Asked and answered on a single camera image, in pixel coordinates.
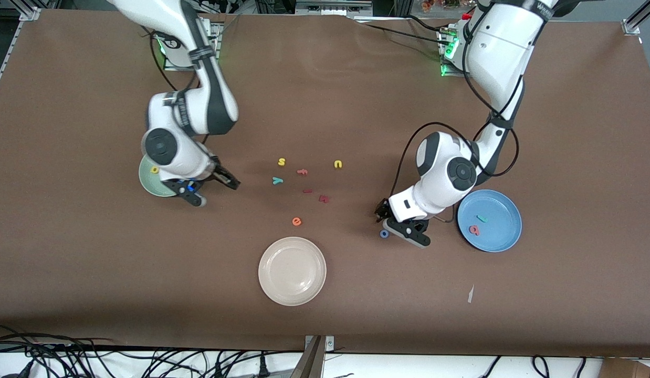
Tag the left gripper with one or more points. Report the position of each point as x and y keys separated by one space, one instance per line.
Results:
x=381 y=209

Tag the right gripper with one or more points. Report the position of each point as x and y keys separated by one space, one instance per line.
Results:
x=220 y=174

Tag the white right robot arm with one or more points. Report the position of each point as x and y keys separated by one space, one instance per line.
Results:
x=209 y=105

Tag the green plate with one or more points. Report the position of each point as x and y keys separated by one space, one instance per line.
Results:
x=149 y=181

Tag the beige plate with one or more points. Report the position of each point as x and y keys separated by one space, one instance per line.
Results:
x=292 y=271

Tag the brown table cover sheet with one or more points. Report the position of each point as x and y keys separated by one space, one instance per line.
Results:
x=356 y=105

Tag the blue plate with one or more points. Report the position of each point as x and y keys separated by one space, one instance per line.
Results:
x=498 y=220

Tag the white tape scrap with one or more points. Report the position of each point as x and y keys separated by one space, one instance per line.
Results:
x=470 y=294

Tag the black power plug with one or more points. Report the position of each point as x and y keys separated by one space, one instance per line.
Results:
x=262 y=366

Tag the silver power strip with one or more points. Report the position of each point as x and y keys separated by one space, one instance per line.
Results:
x=330 y=8

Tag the cardboard box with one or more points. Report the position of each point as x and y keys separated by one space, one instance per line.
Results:
x=624 y=370

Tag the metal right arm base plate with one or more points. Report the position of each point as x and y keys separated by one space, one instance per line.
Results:
x=173 y=67

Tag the metal table edge bracket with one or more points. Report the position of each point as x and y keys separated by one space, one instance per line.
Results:
x=330 y=344

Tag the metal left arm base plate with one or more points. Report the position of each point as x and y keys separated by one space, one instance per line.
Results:
x=448 y=73

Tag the aluminium frame rail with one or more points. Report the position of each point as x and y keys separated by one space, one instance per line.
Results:
x=10 y=50
x=632 y=23

